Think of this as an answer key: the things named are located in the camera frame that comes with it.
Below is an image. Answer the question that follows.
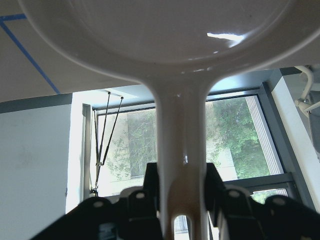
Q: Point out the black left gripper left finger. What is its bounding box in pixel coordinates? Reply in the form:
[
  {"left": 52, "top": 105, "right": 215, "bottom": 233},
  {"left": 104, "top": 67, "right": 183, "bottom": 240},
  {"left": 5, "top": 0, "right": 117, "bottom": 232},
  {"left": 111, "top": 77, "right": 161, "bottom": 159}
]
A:
[{"left": 33, "top": 162, "right": 163, "bottom": 240}]

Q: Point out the white plastic dustpan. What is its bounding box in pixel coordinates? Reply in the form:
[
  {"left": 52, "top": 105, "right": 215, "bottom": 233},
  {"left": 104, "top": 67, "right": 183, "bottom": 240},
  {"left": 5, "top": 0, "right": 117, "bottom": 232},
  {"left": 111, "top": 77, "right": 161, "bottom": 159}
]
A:
[{"left": 19, "top": 0, "right": 320, "bottom": 240}]

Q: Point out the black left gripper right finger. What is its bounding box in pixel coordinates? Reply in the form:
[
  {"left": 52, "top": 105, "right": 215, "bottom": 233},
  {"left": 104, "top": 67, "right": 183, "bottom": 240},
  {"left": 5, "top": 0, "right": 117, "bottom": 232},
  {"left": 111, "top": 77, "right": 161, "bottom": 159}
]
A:
[{"left": 204, "top": 163, "right": 320, "bottom": 240}]

